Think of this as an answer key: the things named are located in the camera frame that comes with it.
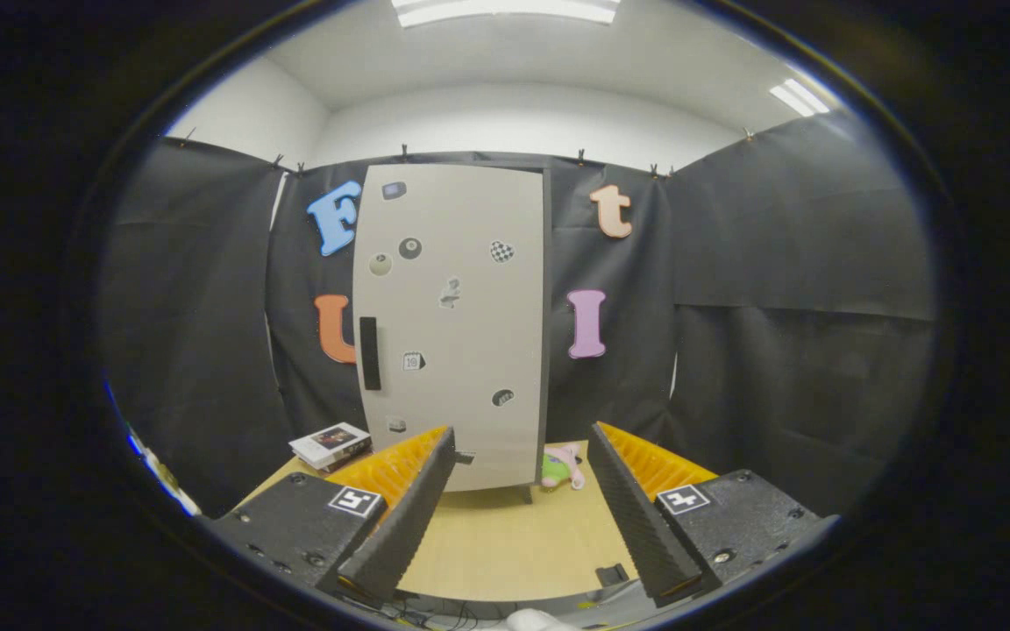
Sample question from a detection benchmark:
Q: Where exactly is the black backdrop cloth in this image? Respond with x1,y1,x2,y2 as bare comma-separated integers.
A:
100,112,937,518

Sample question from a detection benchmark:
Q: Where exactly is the black door handle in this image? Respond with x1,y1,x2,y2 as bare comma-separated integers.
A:
359,316,382,392

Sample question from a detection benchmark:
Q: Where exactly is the long ceiling light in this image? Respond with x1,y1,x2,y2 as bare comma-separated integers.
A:
391,0,622,27

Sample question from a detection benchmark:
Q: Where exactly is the white book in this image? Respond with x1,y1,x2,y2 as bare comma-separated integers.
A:
288,422,373,472

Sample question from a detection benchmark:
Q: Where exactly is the pink and green plush toy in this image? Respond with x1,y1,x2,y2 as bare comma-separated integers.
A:
542,443,587,491

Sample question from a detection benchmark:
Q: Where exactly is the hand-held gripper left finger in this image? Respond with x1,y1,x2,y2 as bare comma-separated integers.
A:
203,426,458,606

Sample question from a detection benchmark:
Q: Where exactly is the grey shoe cabinet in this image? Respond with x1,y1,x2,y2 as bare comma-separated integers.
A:
352,160,554,505

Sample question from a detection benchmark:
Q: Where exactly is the white and yellow object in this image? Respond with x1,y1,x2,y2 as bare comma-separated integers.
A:
124,425,203,518

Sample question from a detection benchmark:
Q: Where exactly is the grey shoe cabinet door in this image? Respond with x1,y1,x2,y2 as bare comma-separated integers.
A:
352,164,546,492

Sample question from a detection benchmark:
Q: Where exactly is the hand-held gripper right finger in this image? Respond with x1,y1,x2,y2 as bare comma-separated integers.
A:
588,421,841,608

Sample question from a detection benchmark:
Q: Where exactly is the small ceiling light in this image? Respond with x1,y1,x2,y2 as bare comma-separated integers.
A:
768,77,830,117

